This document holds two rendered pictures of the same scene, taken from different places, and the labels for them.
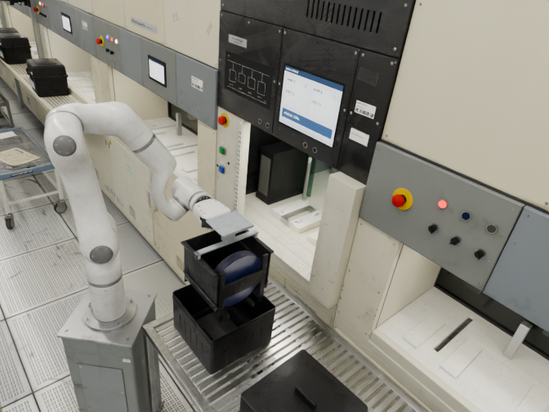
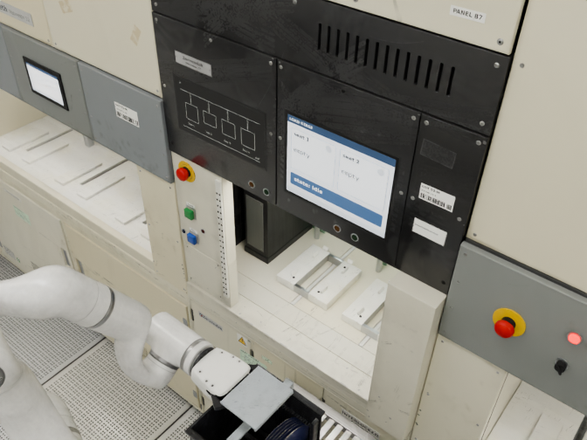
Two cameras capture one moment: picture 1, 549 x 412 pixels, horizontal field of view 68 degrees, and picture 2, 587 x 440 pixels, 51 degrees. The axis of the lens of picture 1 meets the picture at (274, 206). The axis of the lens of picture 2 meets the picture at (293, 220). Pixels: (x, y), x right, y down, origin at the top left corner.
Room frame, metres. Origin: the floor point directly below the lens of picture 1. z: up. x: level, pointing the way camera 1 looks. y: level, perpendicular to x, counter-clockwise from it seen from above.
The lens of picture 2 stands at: (0.33, 0.18, 2.37)
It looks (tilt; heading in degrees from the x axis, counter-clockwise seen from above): 40 degrees down; 351
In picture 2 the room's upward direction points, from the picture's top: 2 degrees clockwise
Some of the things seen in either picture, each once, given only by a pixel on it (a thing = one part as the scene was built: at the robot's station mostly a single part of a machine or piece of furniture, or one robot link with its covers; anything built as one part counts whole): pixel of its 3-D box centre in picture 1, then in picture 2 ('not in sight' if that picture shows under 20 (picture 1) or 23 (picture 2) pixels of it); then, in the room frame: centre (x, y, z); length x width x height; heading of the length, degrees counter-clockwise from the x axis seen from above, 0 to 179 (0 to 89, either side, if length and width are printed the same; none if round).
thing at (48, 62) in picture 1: (47, 77); not in sight; (3.48, 2.09, 0.93); 0.30 x 0.28 x 0.26; 41
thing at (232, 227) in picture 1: (226, 260); (256, 436); (1.08, 0.14, 1.11); 0.24 x 0.20 x 0.32; 133
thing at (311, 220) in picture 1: (299, 214); (319, 274); (1.79, -0.13, 0.89); 0.22 x 0.21 x 0.04; 134
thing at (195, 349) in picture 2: (201, 203); (199, 358); (1.21, 0.25, 1.25); 0.09 x 0.03 x 0.08; 133
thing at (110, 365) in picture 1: (119, 374); not in sight; (1.12, 0.59, 0.38); 0.28 x 0.28 x 0.76; 89
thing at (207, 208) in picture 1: (211, 212); (218, 373); (1.16, 0.21, 1.25); 0.11 x 0.10 x 0.07; 43
